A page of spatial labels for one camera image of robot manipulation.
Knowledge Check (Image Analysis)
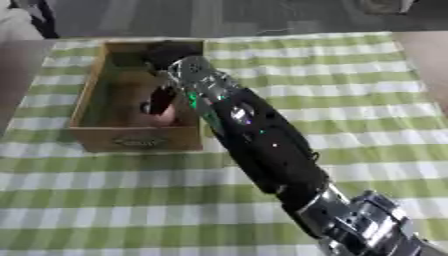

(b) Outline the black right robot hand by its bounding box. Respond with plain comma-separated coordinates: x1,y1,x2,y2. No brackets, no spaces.
138,41,205,116

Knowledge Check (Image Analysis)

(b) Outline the pink round toy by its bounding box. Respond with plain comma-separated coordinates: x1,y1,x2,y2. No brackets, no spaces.
152,105,179,127

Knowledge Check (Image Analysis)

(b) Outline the tan cardboard box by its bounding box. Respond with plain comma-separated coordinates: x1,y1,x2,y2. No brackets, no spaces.
66,39,207,154

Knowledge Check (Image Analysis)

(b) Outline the person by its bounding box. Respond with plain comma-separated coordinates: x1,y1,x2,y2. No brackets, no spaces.
0,0,62,43

